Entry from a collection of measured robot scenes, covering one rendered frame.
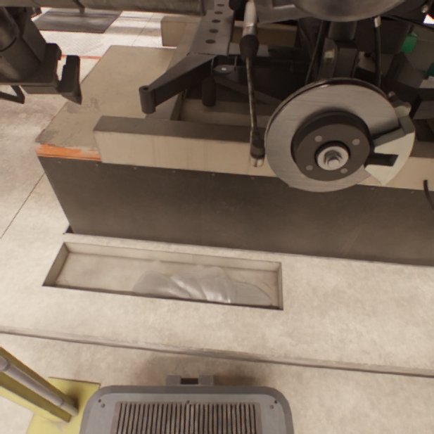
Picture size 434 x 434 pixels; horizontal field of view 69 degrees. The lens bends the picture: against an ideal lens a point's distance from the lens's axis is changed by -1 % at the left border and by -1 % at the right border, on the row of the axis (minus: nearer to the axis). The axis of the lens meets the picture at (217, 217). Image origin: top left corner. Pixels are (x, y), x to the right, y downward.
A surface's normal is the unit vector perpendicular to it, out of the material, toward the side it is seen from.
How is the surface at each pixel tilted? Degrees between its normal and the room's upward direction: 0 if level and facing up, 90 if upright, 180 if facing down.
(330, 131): 90
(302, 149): 90
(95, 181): 90
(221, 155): 90
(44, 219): 0
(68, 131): 0
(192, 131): 0
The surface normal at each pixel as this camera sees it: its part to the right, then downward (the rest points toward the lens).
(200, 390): 0.02, -1.00
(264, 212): -0.09, 0.75
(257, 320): 0.04, -0.66
